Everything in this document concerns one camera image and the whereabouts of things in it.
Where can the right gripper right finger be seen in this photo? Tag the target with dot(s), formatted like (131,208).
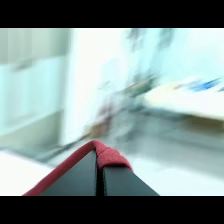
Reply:
(125,183)

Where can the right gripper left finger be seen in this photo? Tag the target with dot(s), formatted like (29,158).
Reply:
(78,178)

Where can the red garment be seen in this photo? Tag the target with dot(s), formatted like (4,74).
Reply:
(108,156)

